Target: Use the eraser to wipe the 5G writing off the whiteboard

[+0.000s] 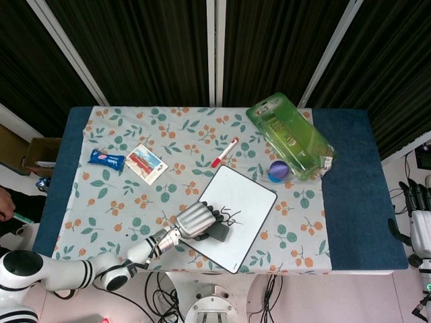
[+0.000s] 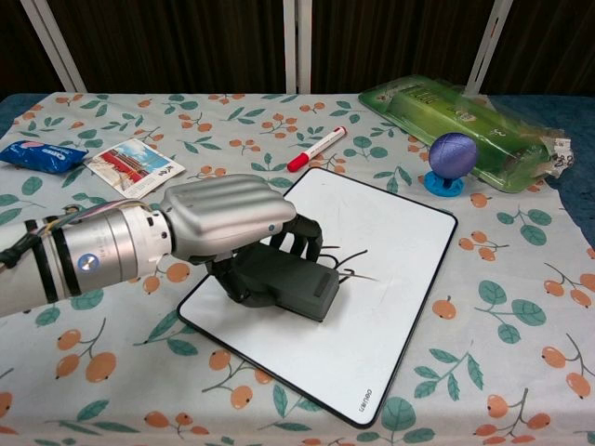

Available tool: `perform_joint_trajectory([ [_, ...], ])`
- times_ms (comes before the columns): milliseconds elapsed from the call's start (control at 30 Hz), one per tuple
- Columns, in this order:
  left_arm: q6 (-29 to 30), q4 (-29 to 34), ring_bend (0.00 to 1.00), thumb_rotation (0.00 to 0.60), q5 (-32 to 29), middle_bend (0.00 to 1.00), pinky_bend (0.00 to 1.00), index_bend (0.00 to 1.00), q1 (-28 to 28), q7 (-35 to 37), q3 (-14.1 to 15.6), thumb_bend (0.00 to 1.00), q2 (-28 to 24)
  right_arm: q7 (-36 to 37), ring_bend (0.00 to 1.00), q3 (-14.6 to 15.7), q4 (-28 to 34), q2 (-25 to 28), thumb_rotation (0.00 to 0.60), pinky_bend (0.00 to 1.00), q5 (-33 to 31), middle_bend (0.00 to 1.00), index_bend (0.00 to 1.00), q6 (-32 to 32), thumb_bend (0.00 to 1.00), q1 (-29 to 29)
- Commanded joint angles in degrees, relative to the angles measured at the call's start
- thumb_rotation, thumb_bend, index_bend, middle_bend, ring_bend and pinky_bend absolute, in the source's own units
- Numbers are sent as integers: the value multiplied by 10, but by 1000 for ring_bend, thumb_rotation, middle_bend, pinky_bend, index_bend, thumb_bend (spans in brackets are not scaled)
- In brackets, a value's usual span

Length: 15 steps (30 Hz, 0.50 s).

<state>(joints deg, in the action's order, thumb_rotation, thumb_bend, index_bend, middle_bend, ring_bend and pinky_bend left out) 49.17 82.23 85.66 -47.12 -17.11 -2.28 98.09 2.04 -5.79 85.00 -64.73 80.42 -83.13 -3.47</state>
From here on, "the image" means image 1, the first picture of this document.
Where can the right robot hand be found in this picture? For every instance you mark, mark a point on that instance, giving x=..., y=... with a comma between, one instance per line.
x=419, y=218

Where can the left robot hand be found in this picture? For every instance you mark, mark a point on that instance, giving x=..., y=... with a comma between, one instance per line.
x=197, y=222

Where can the dark grey board eraser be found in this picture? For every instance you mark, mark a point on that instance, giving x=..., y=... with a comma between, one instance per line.
x=220, y=233

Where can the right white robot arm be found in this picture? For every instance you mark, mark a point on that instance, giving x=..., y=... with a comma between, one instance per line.
x=424, y=286

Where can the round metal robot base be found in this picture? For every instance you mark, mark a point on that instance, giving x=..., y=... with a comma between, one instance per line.
x=212, y=304

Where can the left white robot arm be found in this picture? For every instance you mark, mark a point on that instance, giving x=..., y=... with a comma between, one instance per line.
x=84, y=266

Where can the white dry-erase board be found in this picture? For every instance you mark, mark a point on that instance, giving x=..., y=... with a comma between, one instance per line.
x=235, y=218

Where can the red and white marker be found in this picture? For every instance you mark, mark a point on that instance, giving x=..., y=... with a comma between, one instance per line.
x=225, y=152

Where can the person hand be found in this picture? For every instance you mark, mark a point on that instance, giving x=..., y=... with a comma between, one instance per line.
x=6, y=203

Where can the floral tablecloth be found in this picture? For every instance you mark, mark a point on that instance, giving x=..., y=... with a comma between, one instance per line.
x=188, y=168

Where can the blue table mat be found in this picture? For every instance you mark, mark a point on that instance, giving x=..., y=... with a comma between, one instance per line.
x=357, y=188

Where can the picture postcard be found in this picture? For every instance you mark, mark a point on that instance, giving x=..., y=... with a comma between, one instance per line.
x=145, y=163

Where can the blue round lid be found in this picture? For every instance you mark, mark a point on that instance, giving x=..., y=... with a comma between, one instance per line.
x=274, y=178

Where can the purple ball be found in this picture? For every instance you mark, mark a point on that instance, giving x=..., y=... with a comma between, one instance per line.
x=280, y=169

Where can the blue snack packet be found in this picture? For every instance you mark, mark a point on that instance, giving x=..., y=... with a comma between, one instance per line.
x=107, y=160

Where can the green plastic blister package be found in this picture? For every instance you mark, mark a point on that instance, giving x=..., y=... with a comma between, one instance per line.
x=291, y=136

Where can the cardboard box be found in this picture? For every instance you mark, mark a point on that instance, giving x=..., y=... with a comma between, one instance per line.
x=40, y=156

